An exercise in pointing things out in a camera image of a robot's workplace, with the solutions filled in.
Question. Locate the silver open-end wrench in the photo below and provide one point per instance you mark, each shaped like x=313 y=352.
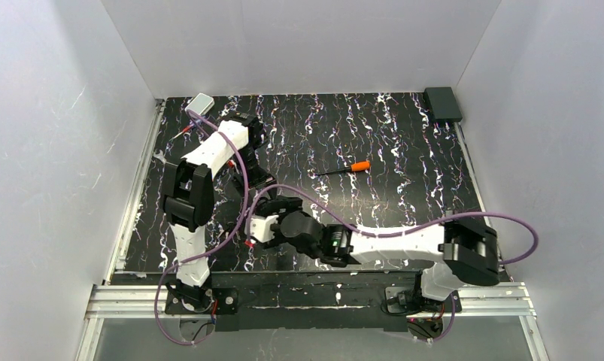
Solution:
x=160 y=156

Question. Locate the orange handle screwdriver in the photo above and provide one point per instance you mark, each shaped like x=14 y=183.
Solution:
x=353 y=168

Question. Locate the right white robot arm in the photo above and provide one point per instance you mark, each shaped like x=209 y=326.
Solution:
x=462 y=250

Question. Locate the blue red small screwdriver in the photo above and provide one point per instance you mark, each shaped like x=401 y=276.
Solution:
x=183 y=131

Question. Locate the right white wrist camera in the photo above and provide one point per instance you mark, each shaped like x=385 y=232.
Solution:
x=260 y=233

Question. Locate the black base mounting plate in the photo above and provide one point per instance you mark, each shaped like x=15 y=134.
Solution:
x=310 y=300

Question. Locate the black box in corner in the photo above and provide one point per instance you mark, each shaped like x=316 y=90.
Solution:
x=442 y=104

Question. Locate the white rectangular box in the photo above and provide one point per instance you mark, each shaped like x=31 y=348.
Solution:
x=200 y=104

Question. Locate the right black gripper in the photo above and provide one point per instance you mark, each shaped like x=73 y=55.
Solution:
x=270 y=207

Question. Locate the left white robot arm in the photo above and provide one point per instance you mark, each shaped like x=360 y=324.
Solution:
x=188 y=197

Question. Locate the aluminium frame rail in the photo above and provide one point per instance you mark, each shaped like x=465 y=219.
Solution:
x=92 y=327

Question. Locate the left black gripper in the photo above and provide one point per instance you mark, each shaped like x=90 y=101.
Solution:
x=254 y=180

